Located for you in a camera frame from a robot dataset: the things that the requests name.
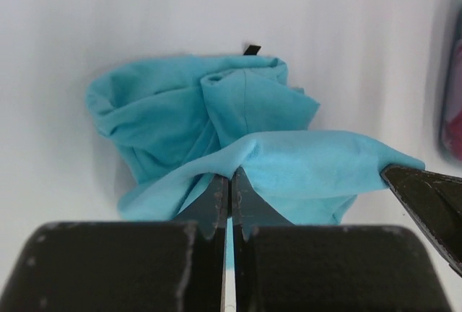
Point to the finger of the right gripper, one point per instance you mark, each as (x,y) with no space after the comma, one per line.
(433,201)

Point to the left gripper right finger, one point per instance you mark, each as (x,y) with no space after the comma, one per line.
(280,266)

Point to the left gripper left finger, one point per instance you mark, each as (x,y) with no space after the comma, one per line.
(178,265)

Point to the teal t-shirt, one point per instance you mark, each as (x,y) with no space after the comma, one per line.
(178,121)

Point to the grey plastic basket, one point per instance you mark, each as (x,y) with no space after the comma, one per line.
(450,119)

